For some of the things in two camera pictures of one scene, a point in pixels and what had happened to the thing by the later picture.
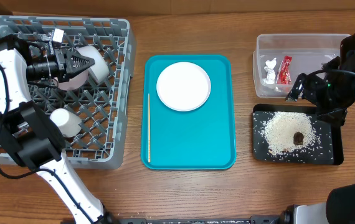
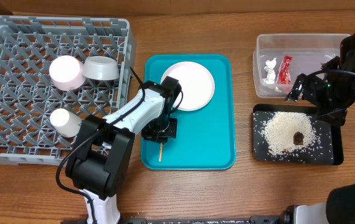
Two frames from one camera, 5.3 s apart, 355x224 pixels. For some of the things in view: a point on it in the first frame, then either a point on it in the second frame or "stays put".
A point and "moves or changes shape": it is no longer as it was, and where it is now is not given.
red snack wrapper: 284,74 stays put
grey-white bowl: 100,70 moves or changes shape
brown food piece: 298,139 stays put
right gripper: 304,89 stays put
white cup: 68,124 stays put
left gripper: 67,66 → 151,135
